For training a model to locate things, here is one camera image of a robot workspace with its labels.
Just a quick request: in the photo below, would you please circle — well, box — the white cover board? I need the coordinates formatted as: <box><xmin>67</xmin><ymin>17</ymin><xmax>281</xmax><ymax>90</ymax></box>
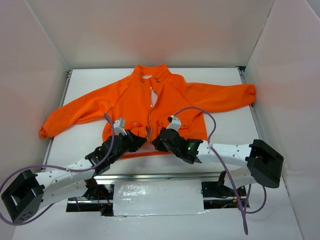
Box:
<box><xmin>113</xmin><ymin>180</ymin><xmax>204</xmax><ymax>217</ymax></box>

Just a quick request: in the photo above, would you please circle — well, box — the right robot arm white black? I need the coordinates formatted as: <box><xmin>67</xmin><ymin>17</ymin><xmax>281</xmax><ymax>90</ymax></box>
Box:
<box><xmin>152</xmin><ymin>129</ymin><xmax>284</xmax><ymax>196</ymax></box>

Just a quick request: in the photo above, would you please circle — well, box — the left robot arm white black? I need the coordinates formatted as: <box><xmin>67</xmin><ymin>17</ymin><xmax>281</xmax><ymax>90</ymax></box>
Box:
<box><xmin>1</xmin><ymin>130</ymin><xmax>147</xmax><ymax>225</ymax></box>

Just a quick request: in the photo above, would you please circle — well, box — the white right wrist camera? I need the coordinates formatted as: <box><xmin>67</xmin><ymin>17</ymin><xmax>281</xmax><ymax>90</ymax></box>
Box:
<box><xmin>166</xmin><ymin>115</ymin><xmax>182</xmax><ymax>132</ymax></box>

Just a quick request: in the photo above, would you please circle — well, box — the orange zip jacket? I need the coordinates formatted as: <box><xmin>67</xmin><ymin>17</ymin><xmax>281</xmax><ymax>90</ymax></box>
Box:
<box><xmin>38</xmin><ymin>64</ymin><xmax>256</xmax><ymax>144</ymax></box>

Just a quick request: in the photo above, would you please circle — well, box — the aluminium table rail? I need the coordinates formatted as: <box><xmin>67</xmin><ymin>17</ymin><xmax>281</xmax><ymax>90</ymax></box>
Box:
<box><xmin>37</xmin><ymin>172</ymin><xmax>278</xmax><ymax>182</ymax></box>

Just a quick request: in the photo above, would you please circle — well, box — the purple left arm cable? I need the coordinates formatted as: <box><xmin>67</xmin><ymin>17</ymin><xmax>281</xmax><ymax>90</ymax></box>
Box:
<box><xmin>0</xmin><ymin>112</ymin><xmax>118</xmax><ymax>223</ymax></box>

